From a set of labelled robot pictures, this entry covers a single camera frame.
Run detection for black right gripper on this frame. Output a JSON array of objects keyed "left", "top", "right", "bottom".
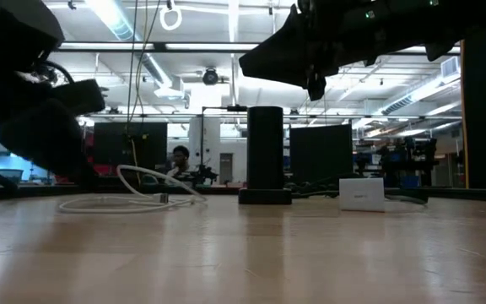
[{"left": 238, "top": 0, "right": 397, "bottom": 102}]

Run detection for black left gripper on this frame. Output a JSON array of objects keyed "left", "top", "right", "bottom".
[{"left": 0, "top": 67, "right": 106, "bottom": 192}]

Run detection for white USB cable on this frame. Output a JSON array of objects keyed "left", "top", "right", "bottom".
[{"left": 58, "top": 164, "right": 208, "bottom": 214}]

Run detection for white power adapter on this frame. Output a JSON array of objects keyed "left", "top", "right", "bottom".
[{"left": 337, "top": 176, "right": 386, "bottom": 213}]

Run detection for teal plastic tub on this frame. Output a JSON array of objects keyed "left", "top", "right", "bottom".
[{"left": 0, "top": 167, "right": 25, "bottom": 185}]

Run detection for black screen panel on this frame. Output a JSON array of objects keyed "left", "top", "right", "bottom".
[
  {"left": 93, "top": 121, "right": 169, "bottom": 178},
  {"left": 289, "top": 123, "right": 354, "bottom": 185}
]

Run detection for overhead light bar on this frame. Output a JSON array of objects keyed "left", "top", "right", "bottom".
[{"left": 56, "top": 41, "right": 462, "bottom": 55}]

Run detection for black cylindrical speaker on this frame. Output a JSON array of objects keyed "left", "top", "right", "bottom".
[{"left": 238, "top": 105, "right": 294, "bottom": 207}]

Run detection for person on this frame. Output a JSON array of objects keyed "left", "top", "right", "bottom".
[{"left": 167, "top": 144, "right": 192, "bottom": 175}]

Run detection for small black background device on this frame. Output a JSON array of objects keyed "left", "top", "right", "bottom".
[{"left": 182, "top": 163, "right": 220, "bottom": 187}]

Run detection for black background robot rig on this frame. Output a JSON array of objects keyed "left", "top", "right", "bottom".
[{"left": 375, "top": 135, "right": 440, "bottom": 187}]

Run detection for black ceiling camera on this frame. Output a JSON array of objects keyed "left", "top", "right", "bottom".
[{"left": 202, "top": 67, "right": 220, "bottom": 87}]

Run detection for yellow hanging cable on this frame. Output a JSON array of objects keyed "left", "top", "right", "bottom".
[{"left": 125, "top": 0, "right": 163, "bottom": 181}]

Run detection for white hanging ring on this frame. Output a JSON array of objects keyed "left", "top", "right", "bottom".
[{"left": 159, "top": 3, "right": 184, "bottom": 32}]

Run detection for silver ventilation duct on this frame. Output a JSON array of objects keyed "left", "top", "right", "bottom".
[{"left": 83, "top": 0, "right": 175, "bottom": 88}]

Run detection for white wall vent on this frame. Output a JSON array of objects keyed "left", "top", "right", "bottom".
[{"left": 439, "top": 56, "right": 462, "bottom": 84}]

